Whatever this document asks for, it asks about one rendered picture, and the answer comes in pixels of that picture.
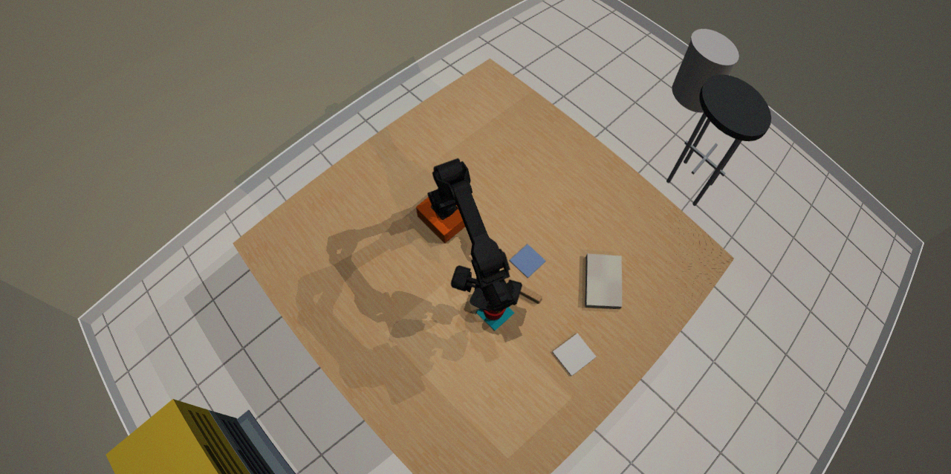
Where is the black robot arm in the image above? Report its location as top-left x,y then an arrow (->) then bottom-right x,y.
427,158 -> 515,312

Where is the dark red cup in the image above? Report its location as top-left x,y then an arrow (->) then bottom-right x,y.
483,309 -> 506,321

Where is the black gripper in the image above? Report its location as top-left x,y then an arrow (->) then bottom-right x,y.
450,265 -> 522,305

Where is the white flat rectangular block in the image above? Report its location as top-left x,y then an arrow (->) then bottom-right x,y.
552,334 -> 596,376

